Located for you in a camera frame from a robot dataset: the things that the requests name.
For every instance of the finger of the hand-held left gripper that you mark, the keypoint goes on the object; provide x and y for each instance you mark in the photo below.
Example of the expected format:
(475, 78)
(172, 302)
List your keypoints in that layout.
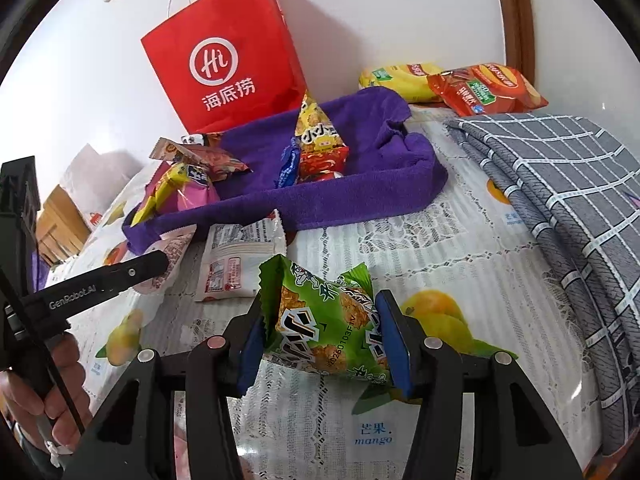
(140, 269)

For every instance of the purple towel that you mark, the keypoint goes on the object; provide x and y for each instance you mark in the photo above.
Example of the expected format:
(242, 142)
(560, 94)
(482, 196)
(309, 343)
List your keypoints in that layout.
(360, 160)

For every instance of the person's left hand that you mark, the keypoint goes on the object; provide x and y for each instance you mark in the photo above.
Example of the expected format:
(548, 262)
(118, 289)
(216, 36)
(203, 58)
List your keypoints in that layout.
(65, 385)

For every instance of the orange chip bag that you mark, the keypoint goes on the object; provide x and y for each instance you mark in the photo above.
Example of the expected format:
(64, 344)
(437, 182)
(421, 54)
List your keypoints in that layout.
(490, 87)

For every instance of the wooden door frame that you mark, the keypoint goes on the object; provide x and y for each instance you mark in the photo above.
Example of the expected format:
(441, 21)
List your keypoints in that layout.
(517, 20)

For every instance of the white pink snack packet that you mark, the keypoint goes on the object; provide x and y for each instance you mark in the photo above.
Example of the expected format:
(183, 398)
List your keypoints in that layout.
(175, 247)

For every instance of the yellow chip bag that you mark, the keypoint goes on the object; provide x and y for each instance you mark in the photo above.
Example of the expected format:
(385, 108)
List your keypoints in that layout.
(395, 80)

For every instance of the small yellow snack packet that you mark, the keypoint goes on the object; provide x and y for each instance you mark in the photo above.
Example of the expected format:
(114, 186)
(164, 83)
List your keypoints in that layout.
(167, 187)

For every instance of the blue snack packet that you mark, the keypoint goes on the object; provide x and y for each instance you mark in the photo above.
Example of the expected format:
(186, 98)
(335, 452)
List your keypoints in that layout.
(289, 165)

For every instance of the wooden cabinet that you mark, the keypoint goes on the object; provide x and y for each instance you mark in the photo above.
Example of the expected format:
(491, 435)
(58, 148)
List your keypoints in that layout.
(60, 225)

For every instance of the green snack packet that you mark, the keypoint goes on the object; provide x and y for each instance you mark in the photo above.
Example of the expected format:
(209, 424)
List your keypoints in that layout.
(320, 320)

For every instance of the red paper bag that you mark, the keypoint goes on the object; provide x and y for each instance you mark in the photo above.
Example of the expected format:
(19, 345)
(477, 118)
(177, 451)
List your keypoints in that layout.
(230, 50)

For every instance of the white red-label snack packet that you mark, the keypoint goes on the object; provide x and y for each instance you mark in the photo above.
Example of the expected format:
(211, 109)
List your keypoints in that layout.
(235, 260)

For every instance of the fruit print tablecloth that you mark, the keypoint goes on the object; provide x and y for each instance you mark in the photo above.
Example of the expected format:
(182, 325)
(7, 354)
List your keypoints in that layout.
(400, 260)

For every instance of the pink red snack packet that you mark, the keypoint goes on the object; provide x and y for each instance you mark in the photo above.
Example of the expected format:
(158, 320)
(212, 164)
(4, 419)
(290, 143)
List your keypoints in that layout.
(215, 160)

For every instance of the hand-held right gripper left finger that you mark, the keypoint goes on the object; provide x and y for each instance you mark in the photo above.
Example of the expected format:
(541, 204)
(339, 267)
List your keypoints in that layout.
(250, 355)

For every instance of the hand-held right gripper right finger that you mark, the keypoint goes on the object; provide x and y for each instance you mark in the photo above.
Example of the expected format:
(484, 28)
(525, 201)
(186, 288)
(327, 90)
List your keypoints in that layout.
(395, 345)

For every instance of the white plastic bag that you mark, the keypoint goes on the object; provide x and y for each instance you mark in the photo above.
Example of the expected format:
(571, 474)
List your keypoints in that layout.
(95, 175)

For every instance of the grey checked blanket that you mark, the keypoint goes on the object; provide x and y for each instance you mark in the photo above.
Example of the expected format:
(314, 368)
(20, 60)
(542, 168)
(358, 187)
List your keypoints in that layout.
(560, 170)

